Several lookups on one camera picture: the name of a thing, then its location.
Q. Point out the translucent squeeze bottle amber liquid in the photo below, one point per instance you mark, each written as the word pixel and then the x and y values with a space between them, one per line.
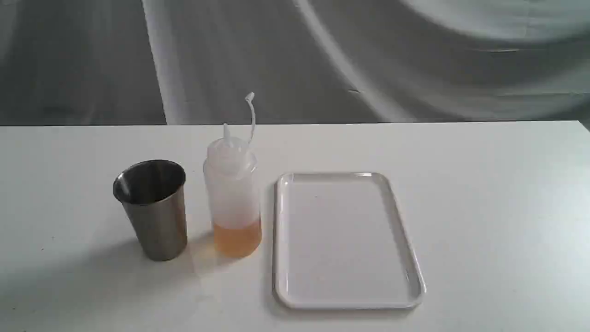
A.
pixel 233 191

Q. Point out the stainless steel cup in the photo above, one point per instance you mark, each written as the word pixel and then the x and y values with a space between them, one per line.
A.
pixel 153 197

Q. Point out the white rectangular plastic tray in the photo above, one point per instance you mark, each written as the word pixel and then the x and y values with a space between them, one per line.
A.
pixel 340 243

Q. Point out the grey fabric backdrop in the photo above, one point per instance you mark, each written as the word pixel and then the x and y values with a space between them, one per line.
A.
pixel 192 62

